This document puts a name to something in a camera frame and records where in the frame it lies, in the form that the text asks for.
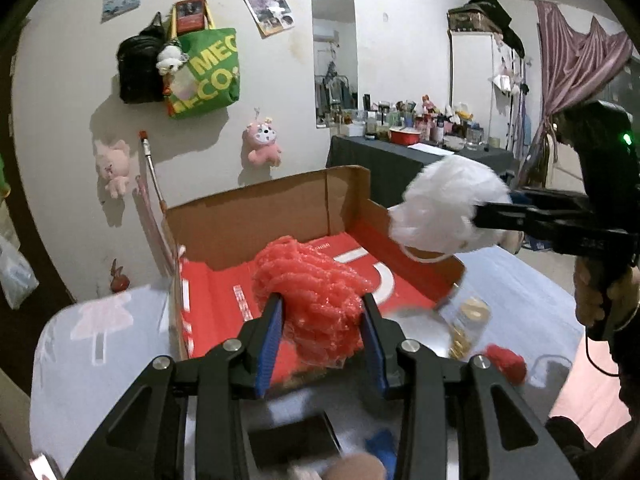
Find white mesh bath pouf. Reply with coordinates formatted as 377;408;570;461
387;155;511;263

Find blue sock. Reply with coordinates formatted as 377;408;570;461
366;429;397;478

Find red yarn ball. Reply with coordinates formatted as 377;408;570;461
484;344;527;386

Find red mesh bath pouf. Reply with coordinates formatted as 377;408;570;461
252;236;373;367

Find right hand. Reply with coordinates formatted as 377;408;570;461
574;258;639;327

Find clear jar gold items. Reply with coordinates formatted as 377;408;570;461
442;297;491;361

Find dark cloth covered table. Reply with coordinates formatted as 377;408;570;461
326;136;516;208

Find beige round sponge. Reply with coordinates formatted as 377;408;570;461
321;453;386;480

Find red bowl on table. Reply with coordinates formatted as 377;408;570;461
388;128;421;146

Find light blue table cover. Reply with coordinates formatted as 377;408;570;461
29;247;582;474

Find white wardrobe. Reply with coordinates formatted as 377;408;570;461
449;32;525;151

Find pink curtain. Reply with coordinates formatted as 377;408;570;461
518;0;634;188

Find red lined cardboard box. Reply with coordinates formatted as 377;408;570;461
164;166;465;358

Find suitcase on wardrobe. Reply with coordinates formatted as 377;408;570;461
447;4;502;34

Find white plastic bag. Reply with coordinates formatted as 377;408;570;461
0;237;39;310

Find pink bear plush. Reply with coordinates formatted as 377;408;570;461
243;117;282;167

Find pale pink bunny plush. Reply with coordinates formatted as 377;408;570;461
94;140;130;200

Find green tote bag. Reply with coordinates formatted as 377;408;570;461
163;0;240;119

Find wall mirror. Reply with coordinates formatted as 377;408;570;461
311;0;358;128

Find broom handle red tip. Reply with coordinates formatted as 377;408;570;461
139;130;168;214

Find wall photo poster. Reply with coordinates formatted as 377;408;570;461
243;0;295;38

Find black bag on wall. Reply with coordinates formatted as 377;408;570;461
116;12;166;104

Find small white plush keychain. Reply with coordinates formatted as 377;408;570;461
156;44;189;76

